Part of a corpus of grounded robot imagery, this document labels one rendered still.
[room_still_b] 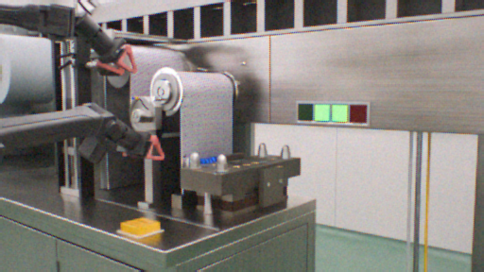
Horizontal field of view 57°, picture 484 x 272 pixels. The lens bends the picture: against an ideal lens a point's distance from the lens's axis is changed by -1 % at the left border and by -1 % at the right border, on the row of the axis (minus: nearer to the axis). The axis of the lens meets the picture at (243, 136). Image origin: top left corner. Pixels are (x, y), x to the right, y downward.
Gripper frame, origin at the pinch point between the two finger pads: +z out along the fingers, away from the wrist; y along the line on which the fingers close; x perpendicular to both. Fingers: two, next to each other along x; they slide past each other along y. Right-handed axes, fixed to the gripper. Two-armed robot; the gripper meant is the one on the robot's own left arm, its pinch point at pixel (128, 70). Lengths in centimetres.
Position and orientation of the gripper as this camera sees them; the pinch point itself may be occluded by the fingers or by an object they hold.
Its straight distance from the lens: 132.4
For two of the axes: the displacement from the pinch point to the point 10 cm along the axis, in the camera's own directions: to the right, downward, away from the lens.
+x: 3.9, -8.1, 4.3
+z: 4.9, 5.8, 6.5
